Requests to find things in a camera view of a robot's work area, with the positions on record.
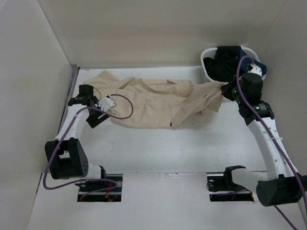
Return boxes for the black trousers in basket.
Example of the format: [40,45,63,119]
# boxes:
[203,46,242,82]

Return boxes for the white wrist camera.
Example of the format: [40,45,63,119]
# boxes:
[97,97,116,112]
[248,63,262,77]

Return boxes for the white plastic laundry basket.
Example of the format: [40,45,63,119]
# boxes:
[201,46,267,82]

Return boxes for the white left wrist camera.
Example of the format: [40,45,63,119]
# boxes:
[97,97,116,112]

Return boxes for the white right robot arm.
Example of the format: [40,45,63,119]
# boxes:
[222,73,307,207]

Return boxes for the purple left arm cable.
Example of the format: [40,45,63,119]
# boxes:
[42,87,135,201]

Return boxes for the beige drawstring trousers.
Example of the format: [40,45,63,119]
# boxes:
[85,70,224,128]

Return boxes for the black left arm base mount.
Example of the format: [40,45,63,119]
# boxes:
[75,174,123,203]

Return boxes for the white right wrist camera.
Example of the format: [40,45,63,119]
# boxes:
[248,63,262,77]

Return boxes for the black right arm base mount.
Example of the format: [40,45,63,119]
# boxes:
[206,165,254,202]

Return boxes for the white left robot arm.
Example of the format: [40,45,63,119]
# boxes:
[45,84,111,191]

